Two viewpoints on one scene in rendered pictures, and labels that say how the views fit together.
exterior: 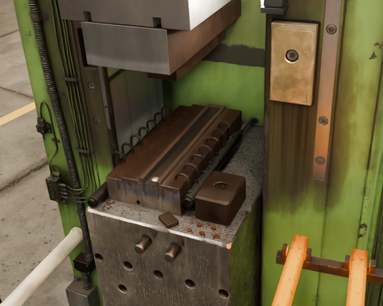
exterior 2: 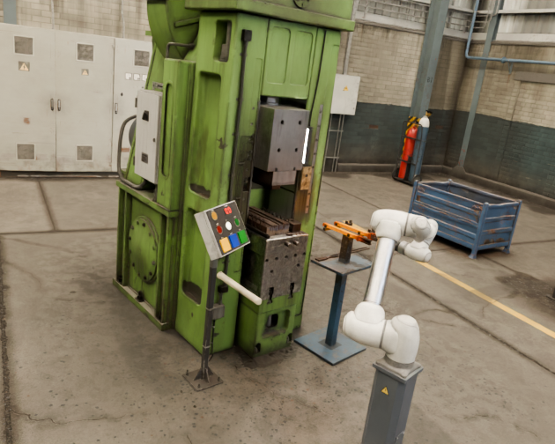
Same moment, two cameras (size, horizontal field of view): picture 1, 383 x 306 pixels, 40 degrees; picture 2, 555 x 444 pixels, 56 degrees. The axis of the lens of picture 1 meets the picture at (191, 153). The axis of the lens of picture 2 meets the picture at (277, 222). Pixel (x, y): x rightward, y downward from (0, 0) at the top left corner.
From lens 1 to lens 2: 329 cm
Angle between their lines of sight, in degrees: 62
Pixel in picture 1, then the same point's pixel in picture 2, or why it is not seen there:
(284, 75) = (304, 181)
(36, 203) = (48, 337)
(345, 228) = (310, 227)
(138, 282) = (278, 264)
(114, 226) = (276, 242)
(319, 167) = (307, 209)
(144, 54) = (289, 179)
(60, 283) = (141, 351)
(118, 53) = (282, 180)
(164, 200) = (284, 229)
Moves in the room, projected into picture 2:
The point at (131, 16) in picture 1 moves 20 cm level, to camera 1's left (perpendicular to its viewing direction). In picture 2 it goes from (288, 167) to (275, 172)
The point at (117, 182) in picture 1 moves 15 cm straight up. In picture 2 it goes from (270, 228) to (272, 207)
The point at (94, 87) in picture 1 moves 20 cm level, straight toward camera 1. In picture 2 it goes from (244, 199) to (273, 204)
